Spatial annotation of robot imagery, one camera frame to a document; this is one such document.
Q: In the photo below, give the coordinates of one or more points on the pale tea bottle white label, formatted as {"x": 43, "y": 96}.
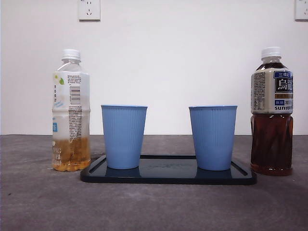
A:
{"x": 72, "y": 115}

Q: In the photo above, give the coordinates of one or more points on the white wall socket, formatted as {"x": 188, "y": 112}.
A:
{"x": 89, "y": 10}
{"x": 302, "y": 9}

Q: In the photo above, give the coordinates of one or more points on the dark blue rectangular tray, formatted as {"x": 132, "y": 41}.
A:
{"x": 168, "y": 176}

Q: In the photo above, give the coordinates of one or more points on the dark oolong tea bottle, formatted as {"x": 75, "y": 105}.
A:
{"x": 272, "y": 144}

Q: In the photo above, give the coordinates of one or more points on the blue ribbed plastic cup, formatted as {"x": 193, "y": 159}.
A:
{"x": 213, "y": 137}
{"x": 123, "y": 137}

